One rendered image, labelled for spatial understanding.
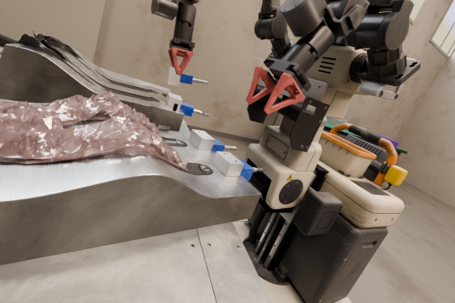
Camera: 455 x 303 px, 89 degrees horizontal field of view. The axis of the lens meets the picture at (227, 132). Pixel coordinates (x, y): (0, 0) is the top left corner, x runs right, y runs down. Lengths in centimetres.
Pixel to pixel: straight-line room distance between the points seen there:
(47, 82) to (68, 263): 41
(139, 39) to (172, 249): 294
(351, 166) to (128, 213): 89
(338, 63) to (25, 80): 77
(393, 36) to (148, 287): 62
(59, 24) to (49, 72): 251
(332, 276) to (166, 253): 83
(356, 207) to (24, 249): 90
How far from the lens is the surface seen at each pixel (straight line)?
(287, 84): 44
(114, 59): 317
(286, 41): 100
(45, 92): 63
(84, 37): 311
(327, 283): 111
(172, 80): 75
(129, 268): 32
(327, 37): 53
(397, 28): 65
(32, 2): 316
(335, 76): 78
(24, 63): 63
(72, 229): 30
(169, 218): 34
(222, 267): 35
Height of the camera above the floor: 104
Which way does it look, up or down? 14 degrees down
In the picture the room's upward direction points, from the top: 21 degrees clockwise
